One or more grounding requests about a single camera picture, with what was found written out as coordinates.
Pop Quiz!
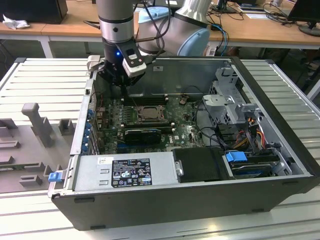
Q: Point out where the metal socket cover frame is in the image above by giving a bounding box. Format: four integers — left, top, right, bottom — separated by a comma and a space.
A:
138, 105, 167, 123

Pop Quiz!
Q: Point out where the RAM slot with white clips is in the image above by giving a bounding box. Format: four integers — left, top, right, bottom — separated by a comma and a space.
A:
127, 93, 168, 98
121, 127, 175, 133
121, 98, 168, 103
121, 123, 175, 127

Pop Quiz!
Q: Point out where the CPU socket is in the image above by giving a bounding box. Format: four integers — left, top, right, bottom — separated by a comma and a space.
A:
137, 104, 169, 124

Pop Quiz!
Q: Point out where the pale grey case latch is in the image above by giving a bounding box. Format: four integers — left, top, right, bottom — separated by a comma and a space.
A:
86, 55, 102, 72

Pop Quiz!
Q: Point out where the wooden desk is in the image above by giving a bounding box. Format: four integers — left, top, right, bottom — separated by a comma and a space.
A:
0, 0, 320, 60

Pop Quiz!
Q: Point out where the black graphics card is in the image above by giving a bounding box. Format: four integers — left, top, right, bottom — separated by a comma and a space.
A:
124, 128, 163, 146

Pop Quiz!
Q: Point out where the black computer tower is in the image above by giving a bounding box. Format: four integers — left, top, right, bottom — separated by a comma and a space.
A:
0, 0, 68, 25

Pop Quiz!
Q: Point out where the crumpled white paper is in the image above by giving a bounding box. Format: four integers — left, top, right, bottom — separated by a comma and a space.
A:
2, 14, 31, 30

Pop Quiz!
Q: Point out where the green motherboard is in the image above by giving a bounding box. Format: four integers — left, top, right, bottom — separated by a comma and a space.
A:
99, 96, 208, 155

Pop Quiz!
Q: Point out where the grey power supply unit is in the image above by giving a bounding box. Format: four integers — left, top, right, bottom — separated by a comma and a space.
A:
72, 151, 180, 192

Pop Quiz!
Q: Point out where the black monitor stand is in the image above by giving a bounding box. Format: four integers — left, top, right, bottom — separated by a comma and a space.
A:
211, 0, 238, 15

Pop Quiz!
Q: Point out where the grey metal drive cage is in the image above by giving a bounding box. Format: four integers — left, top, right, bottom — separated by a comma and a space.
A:
201, 66, 266, 128

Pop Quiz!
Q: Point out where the grey parts rack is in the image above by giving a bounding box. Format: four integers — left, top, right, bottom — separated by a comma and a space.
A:
0, 102, 78, 193

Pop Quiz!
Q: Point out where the blue plastic latch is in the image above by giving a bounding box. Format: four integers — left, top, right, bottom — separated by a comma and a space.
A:
48, 171, 62, 183

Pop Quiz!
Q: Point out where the black plastic shroud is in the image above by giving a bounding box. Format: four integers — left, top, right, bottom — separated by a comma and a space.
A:
172, 147, 227, 182

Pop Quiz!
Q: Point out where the black open PC case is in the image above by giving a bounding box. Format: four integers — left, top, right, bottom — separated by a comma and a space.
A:
47, 55, 320, 232

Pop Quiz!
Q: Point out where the blue disk carrier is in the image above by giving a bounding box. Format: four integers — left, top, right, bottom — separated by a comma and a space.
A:
224, 151, 248, 167

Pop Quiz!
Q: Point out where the black hard disk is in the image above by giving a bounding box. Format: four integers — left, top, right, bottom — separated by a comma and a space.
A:
231, 162, 273, 180

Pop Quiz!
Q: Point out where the black computer monitor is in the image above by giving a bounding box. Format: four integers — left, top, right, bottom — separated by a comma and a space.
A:
286, 0, 320, 38

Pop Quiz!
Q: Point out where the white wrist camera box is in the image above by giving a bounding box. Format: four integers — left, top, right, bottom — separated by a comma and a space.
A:
121, 42, 148, 77

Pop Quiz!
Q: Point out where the blue cable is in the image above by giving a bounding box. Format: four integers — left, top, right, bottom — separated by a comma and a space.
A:
212, 23, 230, 57

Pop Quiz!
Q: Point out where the silver power supply handle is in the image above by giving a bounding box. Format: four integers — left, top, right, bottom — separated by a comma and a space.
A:
174, 161, 185, 176

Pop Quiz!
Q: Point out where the coloured power wire bundle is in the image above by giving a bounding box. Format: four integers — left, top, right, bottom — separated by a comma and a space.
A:
233, 117, 267, 151

